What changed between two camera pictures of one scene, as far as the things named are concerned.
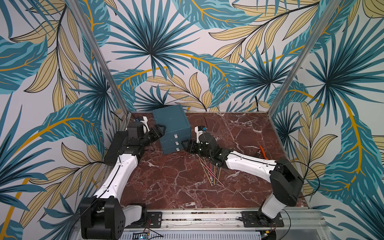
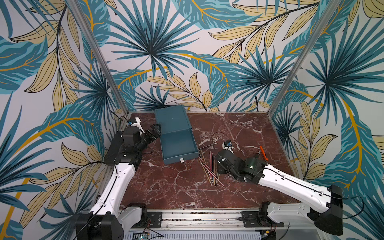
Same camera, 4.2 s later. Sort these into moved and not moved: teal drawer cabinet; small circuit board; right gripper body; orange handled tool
Moved: right gripper body
Not moved: teal drawer cabinet; small circuit board; orange handled tool
